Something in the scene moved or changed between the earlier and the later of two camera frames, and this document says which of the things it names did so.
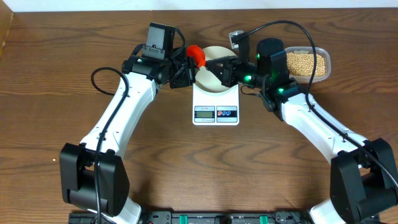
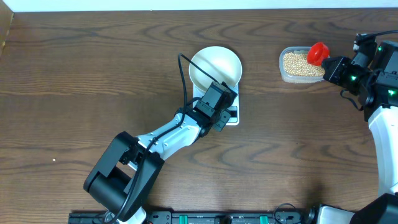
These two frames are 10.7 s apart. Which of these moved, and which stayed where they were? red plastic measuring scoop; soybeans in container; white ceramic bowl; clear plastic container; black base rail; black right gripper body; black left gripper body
Moved: black left gripper body; red plastic measuring scoop; black right gripper body
Stayed: soybeans in container; white ceramic bowl; black base rail; clear plastic container
